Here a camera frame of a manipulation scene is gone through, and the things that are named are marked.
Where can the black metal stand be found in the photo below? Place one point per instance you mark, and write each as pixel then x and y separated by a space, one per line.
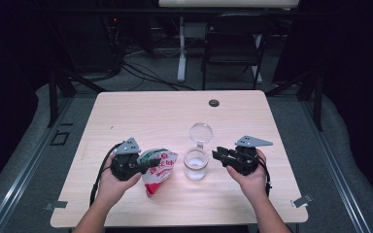
pixel 319 103
pixel 53 100

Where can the grey tape piece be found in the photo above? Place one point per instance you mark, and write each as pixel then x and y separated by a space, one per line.
pixel 56 205
pixel 301 201

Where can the aluminium floor rail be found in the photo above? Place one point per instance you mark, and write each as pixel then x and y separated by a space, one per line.
pixel 19 191
pixel 340 181

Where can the black folding chair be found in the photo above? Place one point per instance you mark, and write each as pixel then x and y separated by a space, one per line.
pixel 233 45

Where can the white desk leg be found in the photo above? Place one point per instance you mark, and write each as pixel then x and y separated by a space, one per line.
pixel 258 71
pixel 181 61

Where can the person's left hand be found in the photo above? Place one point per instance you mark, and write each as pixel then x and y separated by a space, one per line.
pixel 113 187

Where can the clear glass jar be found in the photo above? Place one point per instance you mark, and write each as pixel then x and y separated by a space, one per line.
pixel 196 166

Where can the pink white plastic bag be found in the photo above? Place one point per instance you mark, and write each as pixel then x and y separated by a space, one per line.
pixel 162 176

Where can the dark round table grommet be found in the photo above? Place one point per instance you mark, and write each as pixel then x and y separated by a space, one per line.
pixel 214 103

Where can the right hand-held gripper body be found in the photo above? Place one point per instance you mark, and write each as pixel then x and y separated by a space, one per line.
pixel 247 160

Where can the person's right hand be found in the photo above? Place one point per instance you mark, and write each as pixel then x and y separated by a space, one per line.
pixel 254 184

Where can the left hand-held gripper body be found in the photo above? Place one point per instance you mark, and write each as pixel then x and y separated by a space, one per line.
pixel 126 165

